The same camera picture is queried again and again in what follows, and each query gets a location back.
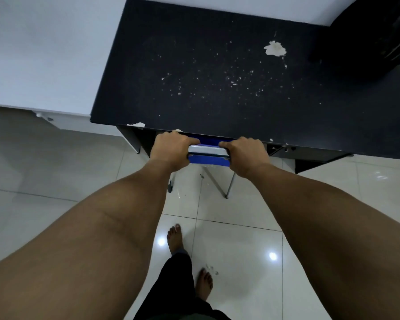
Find black bag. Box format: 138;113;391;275
308;0;400;74

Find person's black trousers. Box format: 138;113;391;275
133;249;233;320

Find blue chair with metal frame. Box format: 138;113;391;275
168;134;237;199

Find person's foot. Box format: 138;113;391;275
167;224;185;256
195;268;214;301

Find black desk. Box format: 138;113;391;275
90;0;400;174

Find person's right foot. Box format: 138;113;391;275
195;268;214;301

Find person's right forearm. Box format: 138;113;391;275
243;162;400;320

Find person's right hand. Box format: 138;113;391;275
218;136;271;179

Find person's left foot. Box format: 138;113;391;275
167;224;185;256

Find white desk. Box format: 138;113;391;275
0;0;141;154

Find person's left hand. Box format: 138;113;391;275
150;131;200;172

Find person's left forearm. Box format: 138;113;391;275
0;158;181;320

